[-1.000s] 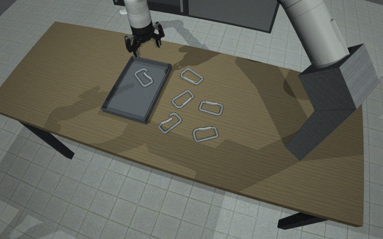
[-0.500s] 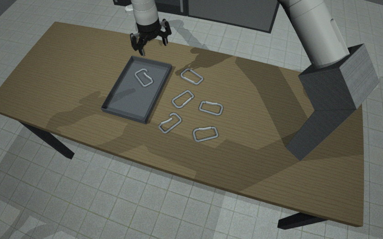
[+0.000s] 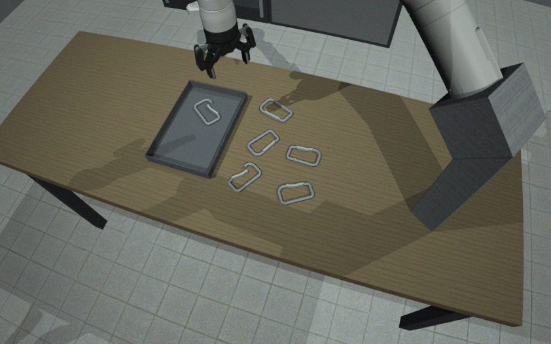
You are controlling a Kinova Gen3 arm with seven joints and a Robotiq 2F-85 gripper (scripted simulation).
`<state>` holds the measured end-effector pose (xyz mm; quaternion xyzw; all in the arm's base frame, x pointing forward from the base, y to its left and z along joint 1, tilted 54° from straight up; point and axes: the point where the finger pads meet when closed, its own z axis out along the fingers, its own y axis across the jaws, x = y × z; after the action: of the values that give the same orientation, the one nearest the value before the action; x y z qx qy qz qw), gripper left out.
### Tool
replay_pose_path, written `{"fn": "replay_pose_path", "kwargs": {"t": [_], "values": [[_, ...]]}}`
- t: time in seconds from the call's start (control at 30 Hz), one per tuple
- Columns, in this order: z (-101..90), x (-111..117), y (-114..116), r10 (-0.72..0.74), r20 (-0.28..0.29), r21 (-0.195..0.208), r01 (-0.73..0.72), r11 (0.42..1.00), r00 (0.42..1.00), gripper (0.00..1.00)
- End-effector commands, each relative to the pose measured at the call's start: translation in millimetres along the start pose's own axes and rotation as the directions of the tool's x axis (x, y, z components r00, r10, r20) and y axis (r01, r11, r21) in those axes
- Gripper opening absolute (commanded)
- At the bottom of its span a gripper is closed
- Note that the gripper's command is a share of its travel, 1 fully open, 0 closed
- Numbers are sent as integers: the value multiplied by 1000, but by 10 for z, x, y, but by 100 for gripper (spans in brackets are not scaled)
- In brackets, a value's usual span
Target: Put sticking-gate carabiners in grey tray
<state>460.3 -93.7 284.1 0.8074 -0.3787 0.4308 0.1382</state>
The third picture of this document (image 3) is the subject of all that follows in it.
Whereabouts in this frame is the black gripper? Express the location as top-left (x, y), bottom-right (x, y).
top-left (194, 22), bottom-right (256, 80)

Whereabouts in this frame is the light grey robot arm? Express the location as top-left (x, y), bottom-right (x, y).
top-left (187, 0), bottom-right (503, 99)

